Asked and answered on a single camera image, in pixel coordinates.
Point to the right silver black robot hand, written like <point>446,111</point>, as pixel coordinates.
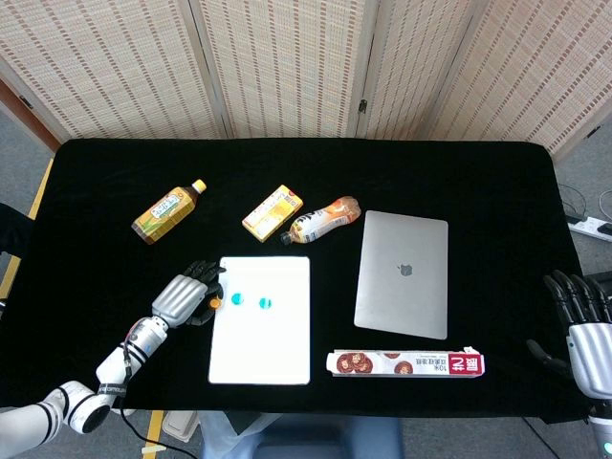
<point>593,346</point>

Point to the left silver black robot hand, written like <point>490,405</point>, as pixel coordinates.
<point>181,296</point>

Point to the orange disc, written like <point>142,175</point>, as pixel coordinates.
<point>215,302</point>

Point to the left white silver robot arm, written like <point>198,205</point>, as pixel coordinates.
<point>110,365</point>

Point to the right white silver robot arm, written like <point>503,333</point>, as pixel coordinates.
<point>602,435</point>

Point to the white board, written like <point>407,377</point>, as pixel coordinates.
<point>268,344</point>

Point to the tea bottle yellow cap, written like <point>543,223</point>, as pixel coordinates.
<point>165,212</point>

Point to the white power strip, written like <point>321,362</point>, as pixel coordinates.
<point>593,227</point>

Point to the yellow drink carton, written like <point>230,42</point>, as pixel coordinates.
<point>272,212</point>

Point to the yellow floor tape strip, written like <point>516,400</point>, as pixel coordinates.
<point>40,189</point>
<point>154,430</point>

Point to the orange drink bottle black cap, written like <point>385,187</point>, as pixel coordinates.
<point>320,220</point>

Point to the black padded object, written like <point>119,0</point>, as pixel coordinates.
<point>14,232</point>

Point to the baking paper box cookie print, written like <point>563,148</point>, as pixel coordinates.
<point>406,364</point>

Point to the silver closed laptop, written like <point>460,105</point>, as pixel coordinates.
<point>401,287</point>

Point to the metal screen hinge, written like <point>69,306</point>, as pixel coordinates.
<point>25,101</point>
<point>593,131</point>
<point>362,106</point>

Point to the black velvet tablecloth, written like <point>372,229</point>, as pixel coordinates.
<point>430,172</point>

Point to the woven bamboo folding screen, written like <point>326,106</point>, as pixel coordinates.
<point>287,67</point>

